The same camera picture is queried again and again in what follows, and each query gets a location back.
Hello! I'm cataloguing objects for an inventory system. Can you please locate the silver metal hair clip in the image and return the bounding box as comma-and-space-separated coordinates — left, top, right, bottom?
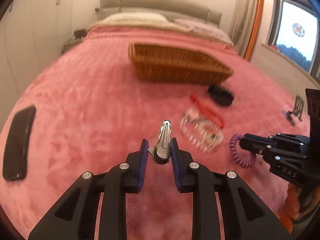
148, 120, 171, 165

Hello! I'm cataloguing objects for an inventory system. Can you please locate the purple spiral hair tie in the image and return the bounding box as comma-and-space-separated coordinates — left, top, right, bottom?
229, 133, 258, 169

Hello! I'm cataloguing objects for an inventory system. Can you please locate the right hand orange glove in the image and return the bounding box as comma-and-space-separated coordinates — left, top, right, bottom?
279, 183, 319, 233

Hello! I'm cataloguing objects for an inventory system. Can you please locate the pink bed blanket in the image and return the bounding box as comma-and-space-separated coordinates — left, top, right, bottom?
1, 27, 309, 237

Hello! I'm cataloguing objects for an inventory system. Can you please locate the brown wicker basket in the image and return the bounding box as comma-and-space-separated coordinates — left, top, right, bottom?
128, 43, 234, 86

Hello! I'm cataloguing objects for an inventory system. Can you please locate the pink pillow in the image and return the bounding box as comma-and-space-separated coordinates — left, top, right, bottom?
174, 18, 234, 47

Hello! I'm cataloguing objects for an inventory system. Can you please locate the black smartphone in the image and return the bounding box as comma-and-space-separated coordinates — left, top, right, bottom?
3, 105, 36, 181

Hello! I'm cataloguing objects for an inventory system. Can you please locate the window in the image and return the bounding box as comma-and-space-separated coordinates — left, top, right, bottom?
267, 0, 319, 81

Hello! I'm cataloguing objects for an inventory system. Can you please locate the white pillow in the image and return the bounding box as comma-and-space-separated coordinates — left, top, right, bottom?
87, 12, 170, 29

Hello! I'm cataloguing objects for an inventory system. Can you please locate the bedside table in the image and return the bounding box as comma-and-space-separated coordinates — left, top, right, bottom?
61, 29, 87, 55

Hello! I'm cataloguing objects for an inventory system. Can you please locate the beige curtain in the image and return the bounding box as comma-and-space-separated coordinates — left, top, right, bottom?
229, 0, 263, 58

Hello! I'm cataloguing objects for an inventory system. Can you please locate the grey padded headboard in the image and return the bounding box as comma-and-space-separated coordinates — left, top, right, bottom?
95, 0, 222, 25

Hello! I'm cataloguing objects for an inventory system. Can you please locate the white wardrobe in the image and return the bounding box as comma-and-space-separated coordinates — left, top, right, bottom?
1, 0, 73, 125

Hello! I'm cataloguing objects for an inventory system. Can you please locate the clear crystal bead necklace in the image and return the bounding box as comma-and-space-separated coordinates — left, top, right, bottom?
178, 107, 225, 153

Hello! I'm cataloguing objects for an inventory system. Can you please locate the red cord bracelet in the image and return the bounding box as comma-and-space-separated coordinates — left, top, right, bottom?
190, 94, 225, 128

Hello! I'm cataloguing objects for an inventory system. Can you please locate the black camera box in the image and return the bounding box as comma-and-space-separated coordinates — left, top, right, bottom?
305, 88, 320, 141

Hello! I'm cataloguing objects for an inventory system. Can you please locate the black bracelet band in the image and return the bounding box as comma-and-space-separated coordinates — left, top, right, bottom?
208, 85, 234, 107

